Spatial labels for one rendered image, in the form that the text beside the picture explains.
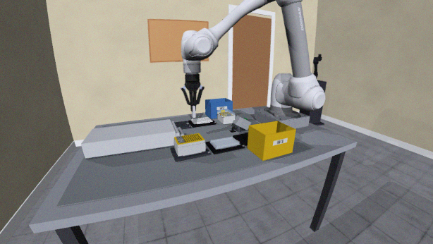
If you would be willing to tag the yellow open-top bin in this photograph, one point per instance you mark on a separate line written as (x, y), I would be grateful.
(269, 140)

